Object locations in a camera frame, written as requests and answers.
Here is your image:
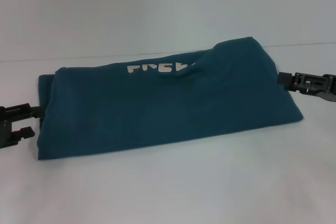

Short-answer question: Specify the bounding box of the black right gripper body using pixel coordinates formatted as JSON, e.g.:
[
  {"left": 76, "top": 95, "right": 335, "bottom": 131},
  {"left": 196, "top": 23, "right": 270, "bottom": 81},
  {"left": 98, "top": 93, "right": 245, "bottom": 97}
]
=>
[{"left": 323, "top": 73, "right": 336, "bottom": 103}]

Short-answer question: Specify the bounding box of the teal blue t-shirt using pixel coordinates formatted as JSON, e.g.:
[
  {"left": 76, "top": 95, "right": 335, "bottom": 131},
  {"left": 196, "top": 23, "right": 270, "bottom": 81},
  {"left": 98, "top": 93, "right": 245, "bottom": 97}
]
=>
[{"left": 36, "top": 36, "right": 305, "bottom": 161}]

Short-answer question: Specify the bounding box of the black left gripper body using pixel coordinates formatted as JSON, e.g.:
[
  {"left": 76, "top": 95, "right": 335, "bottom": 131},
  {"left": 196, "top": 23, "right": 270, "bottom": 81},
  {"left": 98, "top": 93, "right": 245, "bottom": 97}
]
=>
[{"left": 0, "top": 113, "right": 14, "bottom": 149}]

